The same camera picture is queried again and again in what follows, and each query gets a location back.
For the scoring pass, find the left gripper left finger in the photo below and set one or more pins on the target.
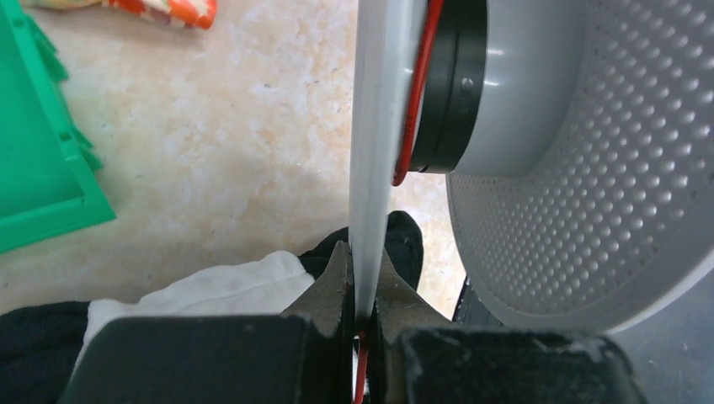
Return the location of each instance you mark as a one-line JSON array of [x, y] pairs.
[[302, 355]]

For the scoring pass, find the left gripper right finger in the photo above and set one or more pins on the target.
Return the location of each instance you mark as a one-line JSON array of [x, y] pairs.
[[418, 356]]

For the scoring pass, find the grey filament spool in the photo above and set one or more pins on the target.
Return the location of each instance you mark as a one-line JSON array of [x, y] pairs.
[[577, 138]]

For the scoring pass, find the black white checkered pillow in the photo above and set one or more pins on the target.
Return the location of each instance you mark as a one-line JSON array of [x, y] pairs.
[[41, 346]]

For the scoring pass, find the green plastic compartment bin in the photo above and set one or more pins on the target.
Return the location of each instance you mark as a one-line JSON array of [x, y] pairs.
[[48, 186]]

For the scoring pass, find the orange floral cloth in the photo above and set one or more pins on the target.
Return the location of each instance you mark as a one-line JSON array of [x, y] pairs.
[[179, 13]]

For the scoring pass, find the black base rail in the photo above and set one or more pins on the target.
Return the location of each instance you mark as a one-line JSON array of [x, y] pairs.
[[471, 311]]

